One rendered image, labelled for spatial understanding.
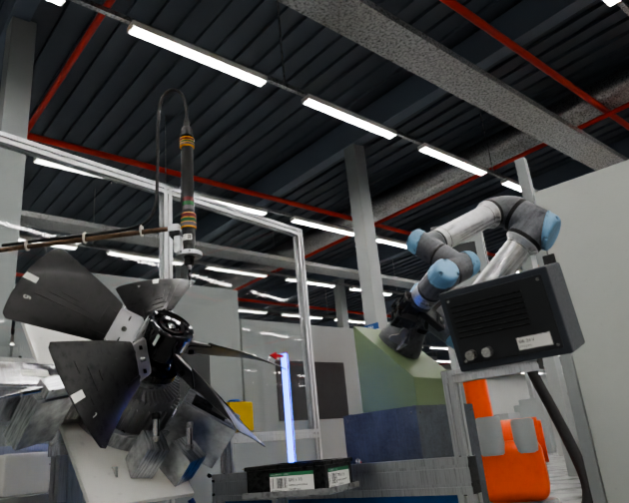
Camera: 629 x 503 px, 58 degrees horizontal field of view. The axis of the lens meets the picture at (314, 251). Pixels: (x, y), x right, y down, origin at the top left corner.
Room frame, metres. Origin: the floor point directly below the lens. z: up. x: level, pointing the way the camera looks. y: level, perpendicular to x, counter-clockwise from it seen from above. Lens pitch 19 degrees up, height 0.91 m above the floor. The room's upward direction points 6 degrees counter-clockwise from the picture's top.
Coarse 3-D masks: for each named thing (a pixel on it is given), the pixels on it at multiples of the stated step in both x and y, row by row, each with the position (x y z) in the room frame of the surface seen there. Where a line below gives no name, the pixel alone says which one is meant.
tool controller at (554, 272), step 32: (480, 288) 1.26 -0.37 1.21; (512, 288) 1.22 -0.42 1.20; (544, 288) 1.18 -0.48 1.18; (448, 320) 1.33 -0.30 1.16; (480, 320) 1.29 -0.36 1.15; (512, 320) 1.24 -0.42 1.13; (544, 320) 1.21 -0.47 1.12; (576, 320) 1.26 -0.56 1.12; (480, 352) 1.31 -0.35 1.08; (512, 352) 1.27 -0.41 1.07; (544, 352) 1.23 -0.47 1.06
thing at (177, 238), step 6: (168, 228) 1.45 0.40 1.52; (174, 228) 1.45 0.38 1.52; (180, 228) 1.47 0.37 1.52; (174, 234) 1.45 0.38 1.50; (180, 234) 1.45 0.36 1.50; (174, 240) 1.45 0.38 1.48; (180, 240) 1.45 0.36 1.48; (174, 246) 1.45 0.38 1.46; (180, 246) 1.45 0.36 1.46; (174, 252) 1.46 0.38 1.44; (180, 252) 1.44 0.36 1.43; (186, 252) 1.43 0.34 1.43; (192, 252) 1.44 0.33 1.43; (198, 252) 1.45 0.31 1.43; (180, 258) 1.47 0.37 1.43; (198, 258) 1.49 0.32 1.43
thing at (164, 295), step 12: (120, 288) 1.59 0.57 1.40; (132, 288) 1.59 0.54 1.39; (144, 288) 1.58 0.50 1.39; (156, 288) 1.57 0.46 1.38; (168, 288) 1.57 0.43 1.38; (180, 288) 1.57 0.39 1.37; (132, 300) 1.54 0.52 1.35; (144, 300) 1.53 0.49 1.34; (156, 300) 1.51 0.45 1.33; (168, 300) 1.50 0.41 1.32; (144, 312) 1.49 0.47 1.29
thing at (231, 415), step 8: (192, 368) 1.33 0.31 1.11; (200, 376) 1.31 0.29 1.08; (200, 384) 1.37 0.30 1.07; (208, 384) 1.29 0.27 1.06; (200, 392) 1.41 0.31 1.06; (208, 392) 1.36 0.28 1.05; (216, 392) 1.33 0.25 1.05; (208, 400) 1.42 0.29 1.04; (216, 400) 1.36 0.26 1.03; (224, 408) 1.25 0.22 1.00; (232, 416) 1.25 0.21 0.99; (240, 424) 1.26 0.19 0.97; (248, 432) 1.27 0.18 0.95; (256, 440) 1.29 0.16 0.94
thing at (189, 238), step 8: (184, 120) 1.46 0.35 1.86; (184, 128) 1.45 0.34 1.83; (192, 136) 1.48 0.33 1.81; (184, 232) 1.45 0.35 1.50; (192, 232) 1.45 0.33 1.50; (184, 240) 1.45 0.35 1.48; (192, 240) 1.45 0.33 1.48; (184, 248) 1.45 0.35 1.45; (192, 248) 1.45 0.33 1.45; (184, 256) 1.46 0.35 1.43; (192, 256) 1.46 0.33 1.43; (192, 264) 1.46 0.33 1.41
